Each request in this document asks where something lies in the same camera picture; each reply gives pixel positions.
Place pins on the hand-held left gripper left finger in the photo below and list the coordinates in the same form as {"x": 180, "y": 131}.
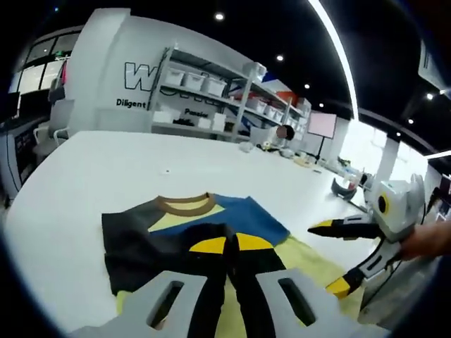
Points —
{"x": 141, "y": 306}

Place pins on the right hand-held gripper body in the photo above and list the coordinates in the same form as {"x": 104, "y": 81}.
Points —
{"x": 398, "y": 211}

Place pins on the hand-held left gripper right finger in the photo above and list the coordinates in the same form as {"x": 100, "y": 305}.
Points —
{"x": 282, "y": 310}

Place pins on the colour-block garment with brown collar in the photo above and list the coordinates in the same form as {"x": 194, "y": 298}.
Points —
{"x": 141, "y": 239}

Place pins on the person's right hand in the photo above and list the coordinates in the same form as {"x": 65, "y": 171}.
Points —
{"x": 426, "y": 239}

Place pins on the black curved object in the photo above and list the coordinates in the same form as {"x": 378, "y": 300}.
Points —
{"x": 343, "y": 195}

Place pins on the pink display screen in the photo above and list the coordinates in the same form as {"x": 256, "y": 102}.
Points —
{"x": 322, "y": 125}

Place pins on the small white crumpled object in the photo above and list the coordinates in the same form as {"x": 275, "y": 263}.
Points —
{"x": 246, "y": 147}

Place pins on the grey metal shelf rack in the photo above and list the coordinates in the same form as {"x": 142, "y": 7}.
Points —
{"x": 243, "y": 105}

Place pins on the long ceiling light strip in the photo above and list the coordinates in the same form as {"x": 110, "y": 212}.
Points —
{"x": 338, "y": 45}

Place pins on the grey office chair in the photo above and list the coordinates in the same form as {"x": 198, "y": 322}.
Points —
{"x": 61, "y": 112}

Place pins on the rows of white storage bins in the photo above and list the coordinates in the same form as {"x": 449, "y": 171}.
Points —
{"x": 194, "y": 80}

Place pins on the hanging bag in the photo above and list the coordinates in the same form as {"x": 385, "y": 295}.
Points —
{"x": 58, "y": 91}

